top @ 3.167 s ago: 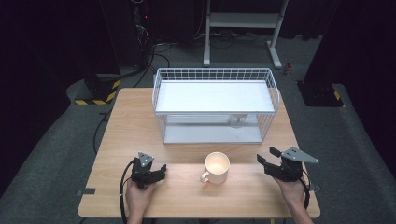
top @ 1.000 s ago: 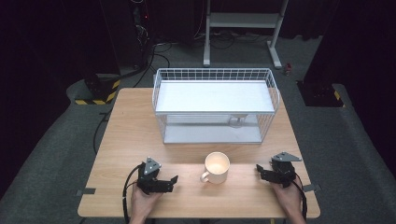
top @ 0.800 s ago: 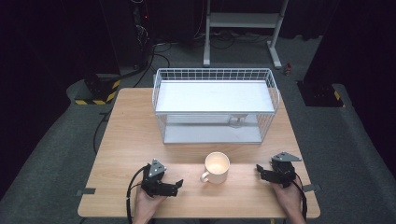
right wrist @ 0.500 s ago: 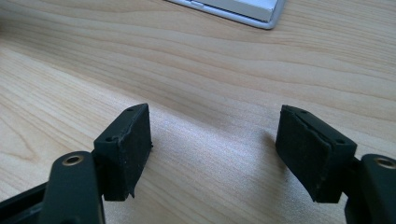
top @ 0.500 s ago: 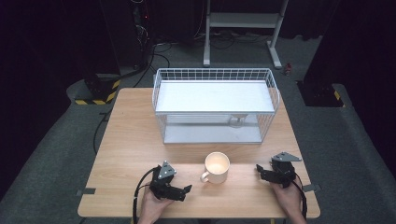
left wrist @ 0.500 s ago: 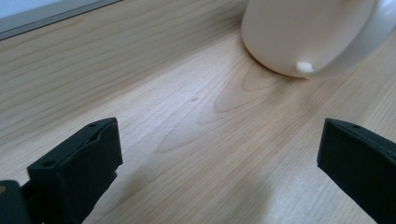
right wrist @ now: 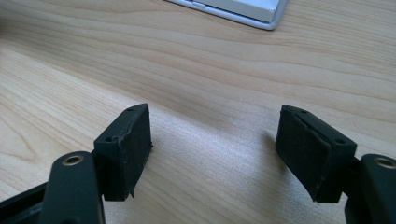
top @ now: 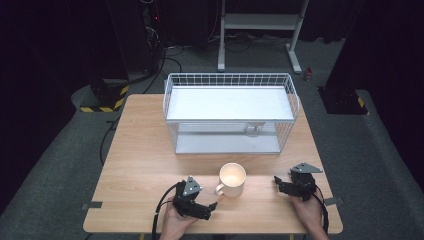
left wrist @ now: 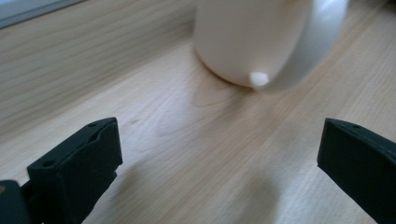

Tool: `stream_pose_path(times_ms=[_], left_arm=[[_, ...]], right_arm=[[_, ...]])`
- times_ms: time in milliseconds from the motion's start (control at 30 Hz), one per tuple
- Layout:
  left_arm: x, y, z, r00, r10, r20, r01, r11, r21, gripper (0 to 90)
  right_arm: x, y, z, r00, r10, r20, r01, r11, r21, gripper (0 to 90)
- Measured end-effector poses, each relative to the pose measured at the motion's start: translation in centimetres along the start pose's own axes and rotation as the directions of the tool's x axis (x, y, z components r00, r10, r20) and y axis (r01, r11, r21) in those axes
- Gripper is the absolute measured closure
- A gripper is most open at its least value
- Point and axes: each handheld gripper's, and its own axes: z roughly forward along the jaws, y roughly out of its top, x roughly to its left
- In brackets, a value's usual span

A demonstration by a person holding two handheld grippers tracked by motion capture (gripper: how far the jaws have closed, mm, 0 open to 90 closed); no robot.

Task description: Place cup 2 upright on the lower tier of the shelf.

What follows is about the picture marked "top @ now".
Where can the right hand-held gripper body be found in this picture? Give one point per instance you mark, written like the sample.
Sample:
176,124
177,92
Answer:
303,181

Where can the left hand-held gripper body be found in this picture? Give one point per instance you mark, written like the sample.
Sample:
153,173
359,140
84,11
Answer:
186,198

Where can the cream ceramic mug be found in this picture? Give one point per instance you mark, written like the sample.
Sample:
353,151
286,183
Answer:
232,181

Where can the person's left hand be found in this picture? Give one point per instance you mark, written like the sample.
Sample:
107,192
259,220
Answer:
175,223

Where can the person's right hand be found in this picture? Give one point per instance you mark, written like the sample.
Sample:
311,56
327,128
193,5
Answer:
306,213

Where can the grey tape piece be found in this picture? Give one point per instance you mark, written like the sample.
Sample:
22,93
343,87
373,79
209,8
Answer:
92,205
333,201

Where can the black base with yellow stripes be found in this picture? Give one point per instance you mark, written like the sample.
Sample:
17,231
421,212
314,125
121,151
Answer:
343,101
106,96

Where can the small red object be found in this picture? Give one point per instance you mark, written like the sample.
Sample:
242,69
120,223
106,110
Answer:
308,74

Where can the white metal stand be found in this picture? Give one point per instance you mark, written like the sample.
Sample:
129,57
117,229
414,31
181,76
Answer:
260,21

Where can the black equipment tower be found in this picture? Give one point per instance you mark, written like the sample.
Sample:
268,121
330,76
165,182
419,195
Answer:
151,30

